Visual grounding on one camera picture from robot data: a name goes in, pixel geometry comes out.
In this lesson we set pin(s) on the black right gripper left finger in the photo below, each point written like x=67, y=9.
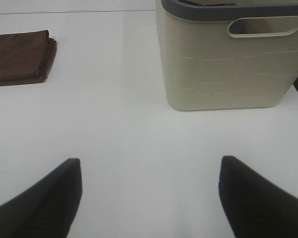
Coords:
x=48, y=208

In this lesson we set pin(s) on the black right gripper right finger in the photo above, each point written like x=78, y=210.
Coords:
x=255, y=207

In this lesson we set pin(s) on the brown towel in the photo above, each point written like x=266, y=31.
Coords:
x=26, y=58

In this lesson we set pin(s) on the beige plastic basket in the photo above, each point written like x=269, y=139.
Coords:
x=227, y=54

